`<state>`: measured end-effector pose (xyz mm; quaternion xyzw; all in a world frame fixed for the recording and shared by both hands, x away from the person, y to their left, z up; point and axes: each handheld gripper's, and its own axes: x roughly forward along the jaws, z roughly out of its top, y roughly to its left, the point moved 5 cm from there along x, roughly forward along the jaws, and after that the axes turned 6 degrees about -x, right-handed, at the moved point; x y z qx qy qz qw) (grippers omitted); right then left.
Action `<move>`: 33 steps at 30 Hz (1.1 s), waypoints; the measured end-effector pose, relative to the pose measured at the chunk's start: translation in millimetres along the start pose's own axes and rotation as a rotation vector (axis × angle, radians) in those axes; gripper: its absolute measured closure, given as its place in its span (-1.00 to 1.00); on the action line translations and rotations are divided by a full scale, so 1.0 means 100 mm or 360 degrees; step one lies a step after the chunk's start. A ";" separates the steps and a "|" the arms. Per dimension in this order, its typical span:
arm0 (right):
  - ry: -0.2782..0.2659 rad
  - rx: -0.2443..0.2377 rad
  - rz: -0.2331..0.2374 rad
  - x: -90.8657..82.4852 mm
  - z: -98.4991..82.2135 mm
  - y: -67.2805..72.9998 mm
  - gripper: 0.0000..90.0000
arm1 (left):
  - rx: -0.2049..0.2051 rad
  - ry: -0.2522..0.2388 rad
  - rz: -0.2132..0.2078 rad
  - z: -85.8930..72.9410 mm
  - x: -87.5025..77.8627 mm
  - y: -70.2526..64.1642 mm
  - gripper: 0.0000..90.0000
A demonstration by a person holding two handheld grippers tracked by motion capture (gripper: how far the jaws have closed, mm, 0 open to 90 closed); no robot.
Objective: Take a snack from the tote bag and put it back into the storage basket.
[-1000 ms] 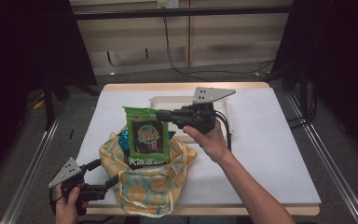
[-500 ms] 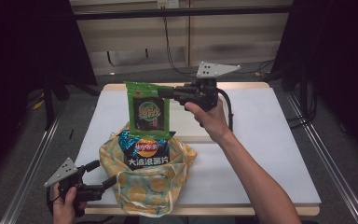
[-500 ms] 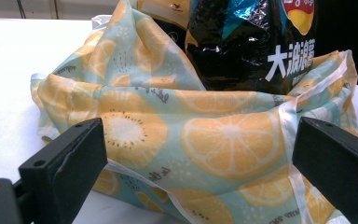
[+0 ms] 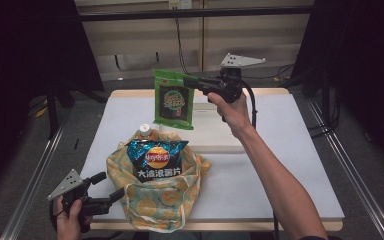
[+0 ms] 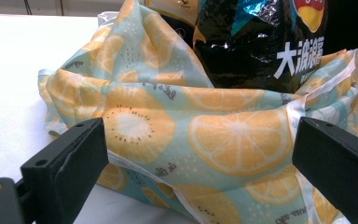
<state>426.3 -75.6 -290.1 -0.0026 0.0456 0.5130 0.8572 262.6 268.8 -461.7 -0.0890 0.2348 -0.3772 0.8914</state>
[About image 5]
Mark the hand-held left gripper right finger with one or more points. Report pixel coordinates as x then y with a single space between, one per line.
338 168

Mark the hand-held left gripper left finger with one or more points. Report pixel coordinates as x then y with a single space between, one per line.
68 168

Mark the lemon print fabric bag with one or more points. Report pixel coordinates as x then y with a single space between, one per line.
230 140

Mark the black and blue chip bag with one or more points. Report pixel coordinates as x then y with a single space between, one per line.
245 56

